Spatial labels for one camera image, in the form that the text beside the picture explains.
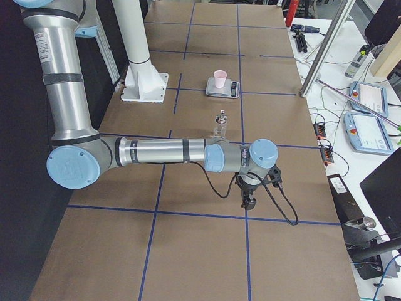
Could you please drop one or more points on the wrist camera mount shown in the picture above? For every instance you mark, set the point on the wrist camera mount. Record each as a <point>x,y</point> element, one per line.
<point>274,177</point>

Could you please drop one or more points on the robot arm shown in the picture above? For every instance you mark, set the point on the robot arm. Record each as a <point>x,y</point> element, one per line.
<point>81,155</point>

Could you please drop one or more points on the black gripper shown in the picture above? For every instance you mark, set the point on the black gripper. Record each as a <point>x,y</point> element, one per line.
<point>248,190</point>

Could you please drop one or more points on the black computer monitor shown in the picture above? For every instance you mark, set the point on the black computer monitor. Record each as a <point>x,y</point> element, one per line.
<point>384,23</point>

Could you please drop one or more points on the far teach pendant tablet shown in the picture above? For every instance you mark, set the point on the far teach pendant tablet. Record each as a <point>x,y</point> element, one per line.
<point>372,96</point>

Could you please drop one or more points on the black folded tripod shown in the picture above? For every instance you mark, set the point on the black folded tripod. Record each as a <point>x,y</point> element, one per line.
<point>300,41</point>

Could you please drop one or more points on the teach pendant tablet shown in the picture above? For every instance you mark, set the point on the teach pendant tablet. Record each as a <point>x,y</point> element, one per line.
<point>367,134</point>
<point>372,96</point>

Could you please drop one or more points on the blue folded umbrella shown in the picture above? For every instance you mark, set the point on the blue folded umbrella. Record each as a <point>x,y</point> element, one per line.
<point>304,29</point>

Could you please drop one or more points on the white pedestal column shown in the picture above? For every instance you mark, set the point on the white pedestal column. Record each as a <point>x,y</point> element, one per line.
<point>143,83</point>

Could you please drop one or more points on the silver kitchen scale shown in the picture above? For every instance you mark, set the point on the silver kitchen scale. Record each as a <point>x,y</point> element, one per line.
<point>229,90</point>

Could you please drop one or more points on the glass sauce bottle metal lid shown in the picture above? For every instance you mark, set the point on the glass sauce bottle metal lid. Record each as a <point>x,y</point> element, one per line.
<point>221,125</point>

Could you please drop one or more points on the aluminium frame post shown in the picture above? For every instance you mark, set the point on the aluminium frame post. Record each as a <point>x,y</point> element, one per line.
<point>333,31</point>

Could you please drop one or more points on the red cylinder bottle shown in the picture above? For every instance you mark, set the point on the red cylinder bottle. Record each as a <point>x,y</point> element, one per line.
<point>292,8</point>

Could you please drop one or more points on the pink plastic cup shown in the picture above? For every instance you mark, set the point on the pink plastic cup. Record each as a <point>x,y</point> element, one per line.
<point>219,78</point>

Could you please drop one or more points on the near teach pendant tablet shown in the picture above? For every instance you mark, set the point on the near teach pendant tablet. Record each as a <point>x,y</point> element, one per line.
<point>367,134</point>

